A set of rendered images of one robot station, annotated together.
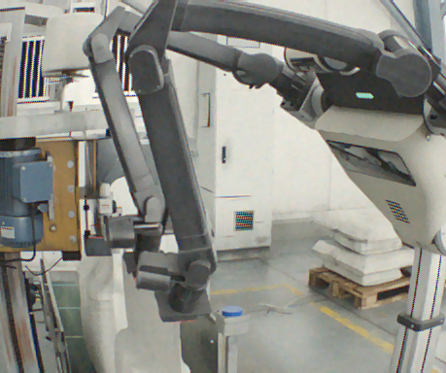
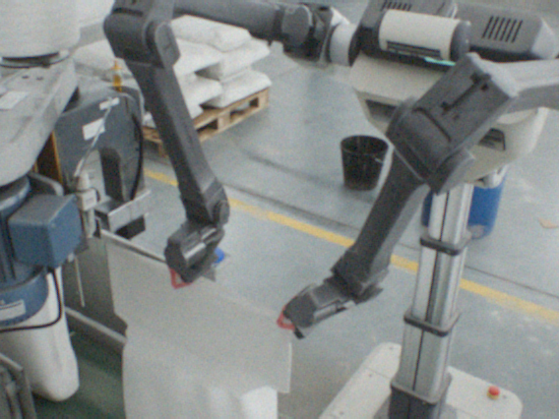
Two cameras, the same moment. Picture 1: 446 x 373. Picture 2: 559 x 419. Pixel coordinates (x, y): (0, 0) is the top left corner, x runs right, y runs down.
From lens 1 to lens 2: 0.87 m
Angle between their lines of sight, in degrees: 41
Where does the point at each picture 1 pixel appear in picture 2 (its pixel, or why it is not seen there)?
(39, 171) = (66, 216)
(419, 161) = (523, 135)
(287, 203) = not seen: outside the picture
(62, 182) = not seen: hidden behind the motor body
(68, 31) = not seen: outside the picture
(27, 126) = (22, 158)
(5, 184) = not seen: outside the picture
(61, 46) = (35, 16)
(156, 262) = (328, 297)
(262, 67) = (298, 25)
